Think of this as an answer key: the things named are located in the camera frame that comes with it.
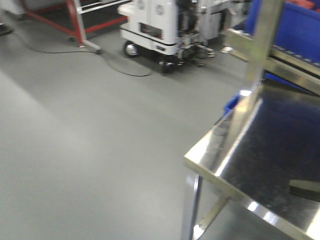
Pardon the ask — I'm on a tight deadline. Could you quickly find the small blue bin lower shelf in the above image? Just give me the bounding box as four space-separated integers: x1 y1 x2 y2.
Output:
223 94 240 115

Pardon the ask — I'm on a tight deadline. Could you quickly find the white wheeled cart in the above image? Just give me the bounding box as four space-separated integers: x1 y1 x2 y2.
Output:
117 0 235 74

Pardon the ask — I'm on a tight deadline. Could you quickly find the stainless steel table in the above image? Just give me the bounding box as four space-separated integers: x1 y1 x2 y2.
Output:
181 84 320 240

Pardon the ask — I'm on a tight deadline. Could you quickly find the red metal stand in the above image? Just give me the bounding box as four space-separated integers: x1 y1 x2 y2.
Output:
20 0 128 55

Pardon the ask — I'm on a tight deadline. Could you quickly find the blue plastic bin left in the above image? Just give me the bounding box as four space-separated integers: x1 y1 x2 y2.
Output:
244 0 320 64

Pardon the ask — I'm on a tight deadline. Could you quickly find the stainless steel rack frame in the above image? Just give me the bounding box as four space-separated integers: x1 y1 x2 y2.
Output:
224 0 320 96

